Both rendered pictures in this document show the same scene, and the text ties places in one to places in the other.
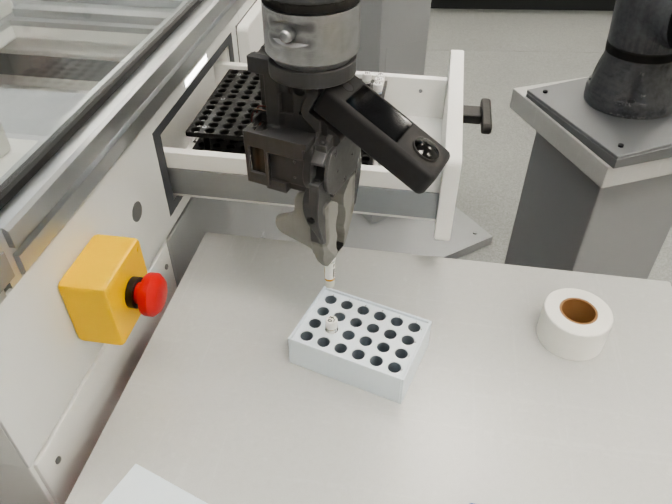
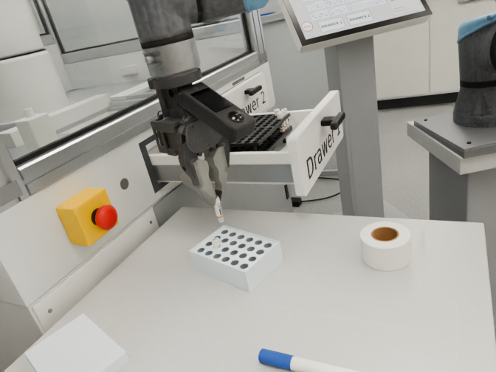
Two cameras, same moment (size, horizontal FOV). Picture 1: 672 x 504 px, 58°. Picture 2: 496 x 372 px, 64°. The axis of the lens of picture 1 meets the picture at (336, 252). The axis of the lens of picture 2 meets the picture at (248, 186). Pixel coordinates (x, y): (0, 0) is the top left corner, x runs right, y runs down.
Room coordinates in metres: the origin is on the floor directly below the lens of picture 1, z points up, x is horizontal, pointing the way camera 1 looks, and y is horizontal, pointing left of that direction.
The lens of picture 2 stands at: (-0.06, -0.26, 1.14)
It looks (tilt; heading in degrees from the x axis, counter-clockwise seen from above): 25 degrees down; 21
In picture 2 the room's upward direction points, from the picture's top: 13 degrees counter-clockwise
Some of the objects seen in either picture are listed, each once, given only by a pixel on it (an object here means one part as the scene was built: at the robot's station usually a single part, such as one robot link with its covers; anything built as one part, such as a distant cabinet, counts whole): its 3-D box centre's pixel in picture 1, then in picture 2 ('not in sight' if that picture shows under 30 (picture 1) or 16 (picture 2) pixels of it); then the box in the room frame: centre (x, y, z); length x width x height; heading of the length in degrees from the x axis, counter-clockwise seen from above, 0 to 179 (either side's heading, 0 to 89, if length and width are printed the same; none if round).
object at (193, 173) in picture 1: (287, 129); (228, 145); (0.71, 0.06, 0.86); 0.40 x 0.26 x 0.06; 81
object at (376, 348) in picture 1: (360, 341); (235, 255); (0.42, -0.03, 0.78); 0.12 x 0.08 x 0.04; 65
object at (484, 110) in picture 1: (475, 114); (331, 120); (0.67, -0.17, 0.91); 0.07 x 0.04 x 0.01; 171
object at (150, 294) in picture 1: (146, 293); (104, 217); (0.39, 0.17, 0.88); 0.04 x 0.03 x 0.04; 171
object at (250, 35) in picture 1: (268, 28); (245, 102); (1.04, 0.11, 0.87); 0.29 x 0.02 x 0.11; 171
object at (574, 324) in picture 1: (573, 323); (385, 245); (0.44, -0.25, 0.78); 0.07 x 0.07 x 0.04
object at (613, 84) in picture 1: (638, 70); (488, 95); (0.96, -0.50, 0.83); 0.15 x 0.15 x 0.10
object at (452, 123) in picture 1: (450, 136); (319, 137); (0.68, -0.14, 0.87); 0.29 x 0.02 x 0.11; 171
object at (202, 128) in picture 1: (294, 126); (231, 142); (0.71, 0.05, 0.87); 0.22 x 0.18 x 0.06; 81
